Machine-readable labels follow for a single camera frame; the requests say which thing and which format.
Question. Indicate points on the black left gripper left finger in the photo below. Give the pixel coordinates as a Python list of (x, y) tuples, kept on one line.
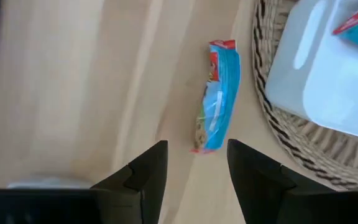
[(145, 186)]

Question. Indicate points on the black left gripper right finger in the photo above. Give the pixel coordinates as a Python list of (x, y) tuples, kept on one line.
[(259, 186)]

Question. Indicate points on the round woven straw mat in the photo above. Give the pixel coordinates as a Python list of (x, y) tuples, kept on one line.
[(306, 149)]

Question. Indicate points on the white plastic bin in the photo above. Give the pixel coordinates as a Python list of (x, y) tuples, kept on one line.
[(322, 77)]

